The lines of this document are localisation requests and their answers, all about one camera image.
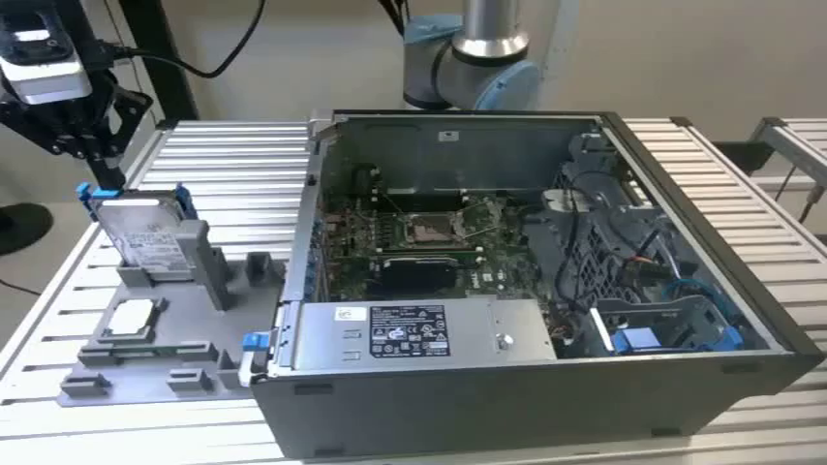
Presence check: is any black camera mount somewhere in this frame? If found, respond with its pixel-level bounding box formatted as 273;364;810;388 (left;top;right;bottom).
0;0;105;59

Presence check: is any black wire bundle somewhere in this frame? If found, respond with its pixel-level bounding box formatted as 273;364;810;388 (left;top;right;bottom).
558;171;667;311

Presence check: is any round black base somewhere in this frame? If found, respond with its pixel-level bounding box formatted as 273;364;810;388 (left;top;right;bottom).
0;202;55;257

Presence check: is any thick black cable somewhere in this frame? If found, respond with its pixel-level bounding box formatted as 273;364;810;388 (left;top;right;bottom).
97;0;269;79

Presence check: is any grey parts rack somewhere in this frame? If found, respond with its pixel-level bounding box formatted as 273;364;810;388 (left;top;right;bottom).
57;220;291;409

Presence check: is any green motherboard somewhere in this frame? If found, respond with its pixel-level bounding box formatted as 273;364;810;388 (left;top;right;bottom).
315;183;563;304

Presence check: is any pale blue wire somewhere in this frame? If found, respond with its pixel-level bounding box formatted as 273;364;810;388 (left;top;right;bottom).
662;270;723;316

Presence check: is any metal socket cover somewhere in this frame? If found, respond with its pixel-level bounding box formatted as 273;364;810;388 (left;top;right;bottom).
459;199;507;239

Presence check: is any thin metal locking lever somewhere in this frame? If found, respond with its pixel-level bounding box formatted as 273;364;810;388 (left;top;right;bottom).
378;187;417;215

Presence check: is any silver power supply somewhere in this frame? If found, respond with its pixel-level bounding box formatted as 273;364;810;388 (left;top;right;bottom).
287;297;561;372

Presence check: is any white grey camera box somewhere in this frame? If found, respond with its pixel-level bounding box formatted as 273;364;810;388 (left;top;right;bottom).
0;26;95;106

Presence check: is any CPU socket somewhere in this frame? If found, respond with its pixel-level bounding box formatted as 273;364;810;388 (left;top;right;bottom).
401;208;466;245

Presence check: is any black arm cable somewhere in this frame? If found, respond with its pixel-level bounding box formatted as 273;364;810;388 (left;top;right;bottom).
377;0;415;38

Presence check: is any black stand post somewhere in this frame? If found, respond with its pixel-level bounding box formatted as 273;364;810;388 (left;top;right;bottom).
119;0;201;123

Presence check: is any square chipset heatsink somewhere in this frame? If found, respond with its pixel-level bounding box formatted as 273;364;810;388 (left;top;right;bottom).
366;255;462;300

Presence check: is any grey disk bay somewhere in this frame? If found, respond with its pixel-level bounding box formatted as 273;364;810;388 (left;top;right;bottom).
591;290;774;360

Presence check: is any aluminium side table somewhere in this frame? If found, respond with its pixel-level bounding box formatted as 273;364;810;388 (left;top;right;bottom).
749;115;827;195

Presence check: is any hard disk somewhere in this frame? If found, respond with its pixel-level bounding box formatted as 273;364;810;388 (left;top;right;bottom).
75;181;201;283

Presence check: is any silver CPU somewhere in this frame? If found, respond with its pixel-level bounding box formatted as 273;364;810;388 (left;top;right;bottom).
105;299;159;338

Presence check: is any black RAM slot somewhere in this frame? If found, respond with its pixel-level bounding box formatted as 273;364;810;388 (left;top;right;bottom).
385;249;487;259
385;243;487;252

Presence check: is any dark green RAM stick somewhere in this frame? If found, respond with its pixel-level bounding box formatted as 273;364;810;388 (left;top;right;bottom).
97;344;213;362

